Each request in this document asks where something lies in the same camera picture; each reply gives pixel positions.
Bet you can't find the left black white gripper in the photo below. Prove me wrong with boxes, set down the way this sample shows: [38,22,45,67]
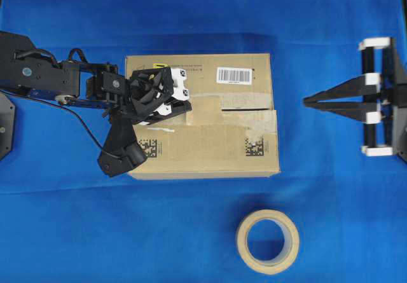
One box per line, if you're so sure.
[129,67,192,125]

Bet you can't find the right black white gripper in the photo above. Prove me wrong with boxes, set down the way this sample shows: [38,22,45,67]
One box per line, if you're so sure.
[303,37,406,158]

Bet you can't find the cut beige tape piece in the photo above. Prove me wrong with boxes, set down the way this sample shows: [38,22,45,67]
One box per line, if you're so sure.
[186,96,224,126]

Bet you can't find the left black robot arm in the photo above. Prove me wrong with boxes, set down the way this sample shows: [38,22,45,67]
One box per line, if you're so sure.
[1,31,192,125]

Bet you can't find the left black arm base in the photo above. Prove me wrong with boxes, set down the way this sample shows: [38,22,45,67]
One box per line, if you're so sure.
[0,93,15,160]

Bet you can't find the brown cardboard box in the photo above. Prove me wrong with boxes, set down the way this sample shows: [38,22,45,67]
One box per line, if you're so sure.
[126,53,280,180]

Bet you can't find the beige masking tape roll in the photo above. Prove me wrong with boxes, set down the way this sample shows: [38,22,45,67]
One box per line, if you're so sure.
[235,209,300,275]

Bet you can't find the blue table cloth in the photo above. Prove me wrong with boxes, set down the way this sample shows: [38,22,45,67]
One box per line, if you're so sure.
[1,0,406,282]

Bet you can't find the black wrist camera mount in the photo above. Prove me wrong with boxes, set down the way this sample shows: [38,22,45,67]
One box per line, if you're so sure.
[97,118,147,177]

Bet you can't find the black camera cable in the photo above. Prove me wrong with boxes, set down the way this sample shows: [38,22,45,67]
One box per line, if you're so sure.
[59,100,123,162]

